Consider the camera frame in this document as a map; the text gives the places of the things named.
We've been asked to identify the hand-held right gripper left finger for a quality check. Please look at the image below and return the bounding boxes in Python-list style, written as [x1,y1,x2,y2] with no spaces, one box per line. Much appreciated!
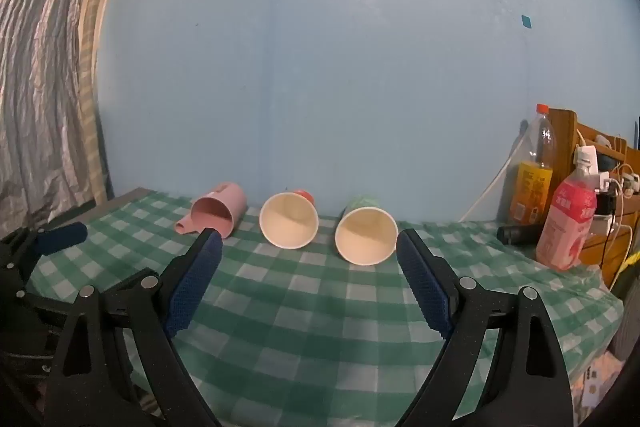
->
[44,228,224,427]

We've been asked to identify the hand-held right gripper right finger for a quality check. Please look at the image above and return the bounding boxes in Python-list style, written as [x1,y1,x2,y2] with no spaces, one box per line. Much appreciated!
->
[395,228,575,427]

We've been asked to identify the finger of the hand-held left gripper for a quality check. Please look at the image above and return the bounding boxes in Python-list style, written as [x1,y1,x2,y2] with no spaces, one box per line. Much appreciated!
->
[20,221,89,258]

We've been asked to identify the green print paper cup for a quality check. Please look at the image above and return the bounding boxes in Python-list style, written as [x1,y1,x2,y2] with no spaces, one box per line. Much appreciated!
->
[335,194,399,267]

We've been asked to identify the red print paper cup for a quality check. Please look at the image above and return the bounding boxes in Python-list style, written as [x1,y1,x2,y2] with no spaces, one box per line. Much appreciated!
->
[259,189,320,250]

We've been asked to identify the black cylinder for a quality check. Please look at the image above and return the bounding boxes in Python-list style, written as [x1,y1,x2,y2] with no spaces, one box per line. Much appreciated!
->
[496,223,543,247]

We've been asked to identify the green checked tablecloth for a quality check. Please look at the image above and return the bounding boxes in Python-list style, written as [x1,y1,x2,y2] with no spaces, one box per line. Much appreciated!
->
[25,189,626,427]

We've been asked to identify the orange drink bottle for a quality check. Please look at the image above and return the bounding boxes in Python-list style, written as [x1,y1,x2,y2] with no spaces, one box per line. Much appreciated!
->
[507,103,557,225]

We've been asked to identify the pink drink bottle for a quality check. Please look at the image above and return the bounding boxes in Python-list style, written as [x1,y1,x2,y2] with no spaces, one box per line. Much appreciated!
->
[536,146,599,272]

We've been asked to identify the grey curtain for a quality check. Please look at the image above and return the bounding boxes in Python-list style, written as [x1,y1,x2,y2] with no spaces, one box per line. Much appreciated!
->
[0,0,126,228]

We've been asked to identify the white printed bag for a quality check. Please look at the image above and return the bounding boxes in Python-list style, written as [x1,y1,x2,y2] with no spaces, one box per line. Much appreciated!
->
[575,352,627,424]

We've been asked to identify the white charger plug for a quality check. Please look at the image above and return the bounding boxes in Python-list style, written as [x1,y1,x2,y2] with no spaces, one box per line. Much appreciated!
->
[597,172,621,195]

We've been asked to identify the wooden shelf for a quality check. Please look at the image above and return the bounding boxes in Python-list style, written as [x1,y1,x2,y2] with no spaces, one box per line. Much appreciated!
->
[547,108,640,288]

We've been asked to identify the pink plastic cup with handle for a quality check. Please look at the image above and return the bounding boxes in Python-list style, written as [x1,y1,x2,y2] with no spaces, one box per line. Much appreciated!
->
[175,182,247,240]

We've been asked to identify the white cable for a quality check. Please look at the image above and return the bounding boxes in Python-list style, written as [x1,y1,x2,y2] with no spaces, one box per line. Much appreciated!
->
[457,127,531,223]

